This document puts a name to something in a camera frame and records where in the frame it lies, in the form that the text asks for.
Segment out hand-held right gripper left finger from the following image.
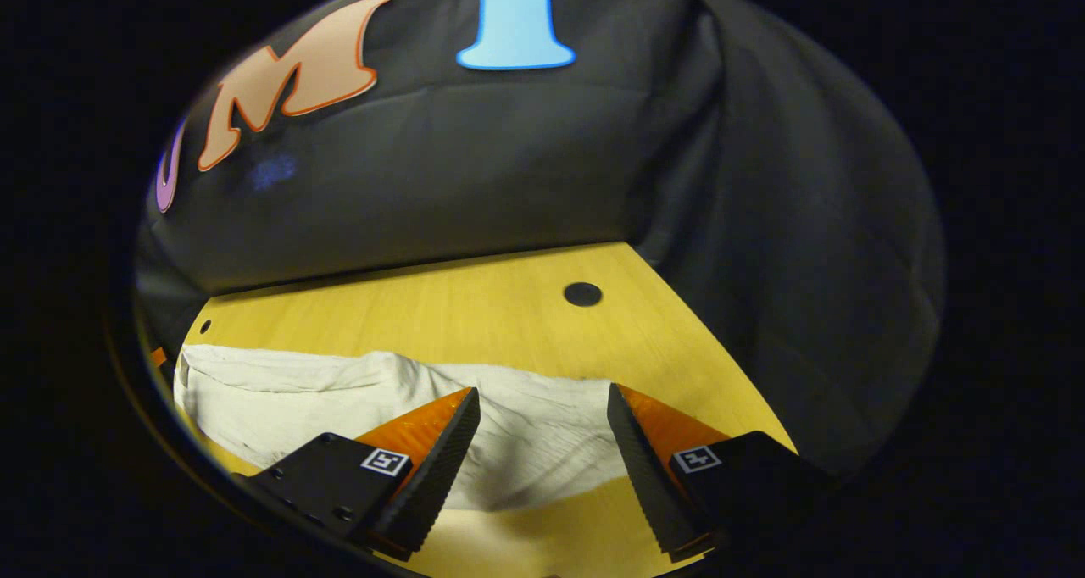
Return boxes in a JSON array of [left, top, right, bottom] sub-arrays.
[[233, 386, 482, 563]]

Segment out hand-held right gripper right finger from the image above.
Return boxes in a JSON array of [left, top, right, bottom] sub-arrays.
[[607, 383, 837, 563]]

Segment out white jeans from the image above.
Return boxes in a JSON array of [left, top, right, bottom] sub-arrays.
[[174, 343, 647, 512]]

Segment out black backdrop cloth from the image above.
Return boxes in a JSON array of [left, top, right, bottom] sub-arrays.
[[136, 0, 947, 477]]

